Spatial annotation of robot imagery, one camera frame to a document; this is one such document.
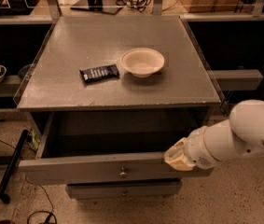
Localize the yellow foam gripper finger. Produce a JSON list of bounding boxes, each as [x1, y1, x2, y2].
[[164, 149, 195, 171], [169, 137, 187, 155]]

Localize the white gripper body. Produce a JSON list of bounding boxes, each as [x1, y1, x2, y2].
[[184, 126, 220, 170]]

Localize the grey top drawer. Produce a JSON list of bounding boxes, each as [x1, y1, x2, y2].
[[20, 110, 211, 185]]

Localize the grey drawer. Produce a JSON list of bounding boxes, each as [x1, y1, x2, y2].
[[65, 178, 182, 200], [20, 110, 211, 185]]

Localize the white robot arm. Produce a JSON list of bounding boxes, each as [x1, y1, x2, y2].
[[164, 100, 264, 171]]

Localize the grey bottom drawer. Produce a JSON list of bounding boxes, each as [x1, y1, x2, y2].
[[65, 178, 182, 200]]

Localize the grey drawer cabinet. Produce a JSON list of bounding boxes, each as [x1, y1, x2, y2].
[[13, 14, 226, 201]]

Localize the dark snack bar wrapper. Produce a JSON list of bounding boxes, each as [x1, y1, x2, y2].
[[79, 64, 119, 83]]

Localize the black monitor stand base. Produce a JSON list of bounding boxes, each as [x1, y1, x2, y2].
[[70, 0, 122, 15]]

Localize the dark round bowl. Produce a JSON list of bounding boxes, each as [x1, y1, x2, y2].
[[18, 64, 34, 80]]

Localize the black bar on floor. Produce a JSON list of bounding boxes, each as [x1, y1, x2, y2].
[[0, 130, 29, 204]]

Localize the grey side shelf rail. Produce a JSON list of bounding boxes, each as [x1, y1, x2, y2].
[[208, 69, 263, 91]]

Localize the black floor cable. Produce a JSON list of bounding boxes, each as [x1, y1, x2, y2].
[[0, 114, 58, 224]]

